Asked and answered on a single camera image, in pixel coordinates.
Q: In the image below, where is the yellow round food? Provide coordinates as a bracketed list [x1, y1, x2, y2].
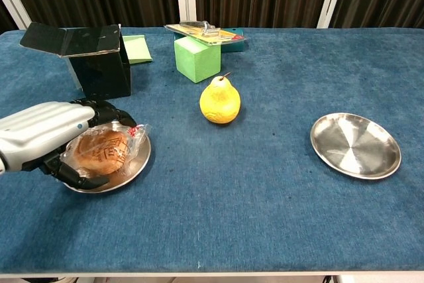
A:
[199, 72, 242, 125]

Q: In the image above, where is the teal cylinder toy block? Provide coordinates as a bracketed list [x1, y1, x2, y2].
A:
[220, 27, 248, 54]

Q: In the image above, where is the razor on yellow blister card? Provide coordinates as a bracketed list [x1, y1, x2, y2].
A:
[164, 20, 244, 46]

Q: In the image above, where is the blue table cloth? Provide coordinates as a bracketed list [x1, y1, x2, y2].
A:
[0, 27, 424, 279]

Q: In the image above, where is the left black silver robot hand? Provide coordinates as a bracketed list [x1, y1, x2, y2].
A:
[0, 99, 138, 193]

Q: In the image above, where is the light green plastic dustpan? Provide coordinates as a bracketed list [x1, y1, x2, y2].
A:
[121, 33, 154, 66]

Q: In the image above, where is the plastic brown mooncake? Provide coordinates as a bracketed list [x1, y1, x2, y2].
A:
[64, 123, 153, 178]

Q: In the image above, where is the green foam cube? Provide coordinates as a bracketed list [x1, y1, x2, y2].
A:
[174, 36, 222, 84]

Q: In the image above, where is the round steel plate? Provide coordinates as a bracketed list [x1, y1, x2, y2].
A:
[309, 113, 402, 180]
[62, 120, 152, 194]

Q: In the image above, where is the open black cardboard box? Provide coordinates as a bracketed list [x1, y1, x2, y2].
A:
[19, 21, 133, 101]

